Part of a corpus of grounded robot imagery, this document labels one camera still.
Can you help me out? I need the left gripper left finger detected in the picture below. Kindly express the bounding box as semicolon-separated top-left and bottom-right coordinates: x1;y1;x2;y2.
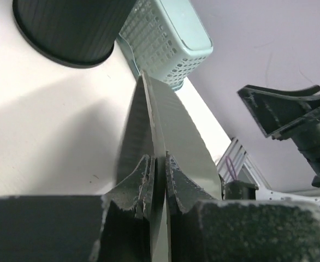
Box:
0;155;155;261

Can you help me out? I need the teal perforated plastic basket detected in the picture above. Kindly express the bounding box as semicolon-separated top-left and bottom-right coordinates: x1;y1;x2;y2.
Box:
117;0;213;91

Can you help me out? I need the aluminium mounting rail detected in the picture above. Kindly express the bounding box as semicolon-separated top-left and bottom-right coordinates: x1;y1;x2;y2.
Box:
216;138;272;190

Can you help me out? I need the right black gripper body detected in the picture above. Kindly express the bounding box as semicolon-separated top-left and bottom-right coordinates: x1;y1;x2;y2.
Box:
277;93;320;187

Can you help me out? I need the large black plastic bucket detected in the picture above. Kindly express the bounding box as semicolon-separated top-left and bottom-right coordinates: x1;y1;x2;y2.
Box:
12;0;135;68

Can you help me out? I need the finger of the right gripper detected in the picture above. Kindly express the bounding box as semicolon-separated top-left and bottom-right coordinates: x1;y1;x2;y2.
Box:
238;85;320;140

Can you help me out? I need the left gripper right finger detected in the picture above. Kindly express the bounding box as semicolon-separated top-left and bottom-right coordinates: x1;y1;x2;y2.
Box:
165;154;320;261

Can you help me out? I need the grey plastic tray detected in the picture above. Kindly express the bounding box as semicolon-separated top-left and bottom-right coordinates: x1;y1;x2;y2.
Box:
116;71;222;261

